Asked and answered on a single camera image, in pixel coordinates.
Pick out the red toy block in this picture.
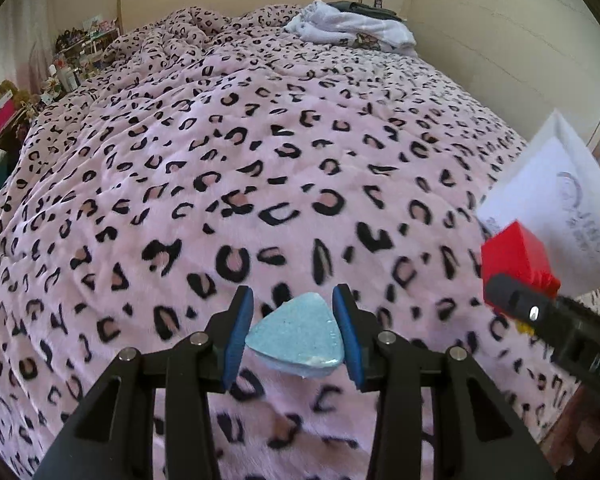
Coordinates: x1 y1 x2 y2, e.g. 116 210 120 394
481 221 560 335

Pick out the white cardboard box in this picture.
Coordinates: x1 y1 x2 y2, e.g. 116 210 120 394
477 110 600 297

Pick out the pink leopard print blanket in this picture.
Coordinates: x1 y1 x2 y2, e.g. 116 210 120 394
0 6 578 479

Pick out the cluttered side shelf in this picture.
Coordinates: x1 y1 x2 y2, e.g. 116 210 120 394
42 15 120 101

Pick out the dark folded garment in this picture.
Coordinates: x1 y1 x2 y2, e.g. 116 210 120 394
329 0 402 22

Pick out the white folded clothes pile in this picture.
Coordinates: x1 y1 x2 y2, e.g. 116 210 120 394
284 0 417 58

